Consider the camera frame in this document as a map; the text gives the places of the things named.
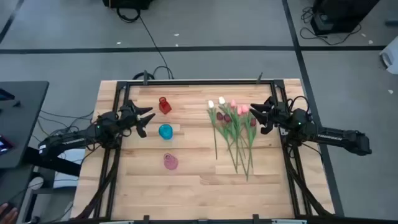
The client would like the pink glass vase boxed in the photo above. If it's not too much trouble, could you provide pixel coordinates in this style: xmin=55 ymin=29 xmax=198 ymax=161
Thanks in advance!
xmin=163 ymin=152 xmax=179 ymax=170

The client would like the blue glass vase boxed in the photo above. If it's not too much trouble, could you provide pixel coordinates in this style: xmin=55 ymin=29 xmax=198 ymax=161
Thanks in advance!
xmin=158 ymin=123 xmax=174 ymax=141

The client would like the red-cased phone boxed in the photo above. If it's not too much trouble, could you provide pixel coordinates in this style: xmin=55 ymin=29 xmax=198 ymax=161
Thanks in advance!
xmin=0 ymin=134 xmax=16 ymax=156

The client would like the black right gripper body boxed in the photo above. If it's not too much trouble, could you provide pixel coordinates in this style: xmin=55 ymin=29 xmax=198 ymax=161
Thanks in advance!
xmin=264 ymin=96 xmax=293 ymax=126

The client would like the white plastic object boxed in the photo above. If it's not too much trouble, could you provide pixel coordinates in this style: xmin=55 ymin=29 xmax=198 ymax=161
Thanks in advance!
xmin=379 ymin=36 xmax=398 ymax=75

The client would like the large black equipment case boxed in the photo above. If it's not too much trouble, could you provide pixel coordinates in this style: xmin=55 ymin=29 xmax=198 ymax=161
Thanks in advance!
xmin=310 ymin=0 xmax=381 ymax=35

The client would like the black coiled cable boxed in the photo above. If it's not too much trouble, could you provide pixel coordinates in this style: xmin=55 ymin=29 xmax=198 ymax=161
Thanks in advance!
xmin=132 ymin=71 xmax=155 ymax=81

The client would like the tangled black cable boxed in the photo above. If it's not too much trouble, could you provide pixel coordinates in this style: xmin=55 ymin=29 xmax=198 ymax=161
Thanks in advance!
xmin=300 ymin=6 xmax=363 ymax=47

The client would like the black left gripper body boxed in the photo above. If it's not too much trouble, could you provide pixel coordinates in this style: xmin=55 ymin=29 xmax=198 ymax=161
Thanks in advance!
xmin=117 ymin=99 xmax=140 ymax=131

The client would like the black floor cable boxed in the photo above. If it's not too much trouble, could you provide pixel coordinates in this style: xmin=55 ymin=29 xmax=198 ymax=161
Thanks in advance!
xmin=116 ymin=6 xmax=175 ymax=80

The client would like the person's hand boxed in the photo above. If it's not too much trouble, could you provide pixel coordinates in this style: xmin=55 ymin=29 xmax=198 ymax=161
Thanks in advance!
xmin=0 ymin=202 xmax=19 ymax=224

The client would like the red glass vase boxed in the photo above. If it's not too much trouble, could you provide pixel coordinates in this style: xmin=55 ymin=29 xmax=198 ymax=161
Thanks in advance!
xmin=158 ymin=96 xmax=173 ymax=115

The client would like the dark flat device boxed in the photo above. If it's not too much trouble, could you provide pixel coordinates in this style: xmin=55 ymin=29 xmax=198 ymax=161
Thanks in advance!
xmin=0 ymin=88 xmax=16 ymax=101

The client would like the bunch of tulips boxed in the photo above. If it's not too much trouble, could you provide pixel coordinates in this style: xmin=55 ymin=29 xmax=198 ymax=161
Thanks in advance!
xmin=217 ymin=96 xmax=240 ymax=174

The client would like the black desk foot bar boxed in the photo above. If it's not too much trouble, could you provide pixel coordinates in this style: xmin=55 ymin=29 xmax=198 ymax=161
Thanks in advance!
xmin=24 ymin=146 xmax=82 ymax=177

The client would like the black equipment box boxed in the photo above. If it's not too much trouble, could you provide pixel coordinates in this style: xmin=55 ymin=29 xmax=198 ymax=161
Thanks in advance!
xmin=102 ymin=0 xmax=154 ymax=10

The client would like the black desk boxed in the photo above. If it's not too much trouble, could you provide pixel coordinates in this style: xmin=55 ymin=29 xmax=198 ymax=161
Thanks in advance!
xmin=0 ymin=81 xmax=50 ymax=169

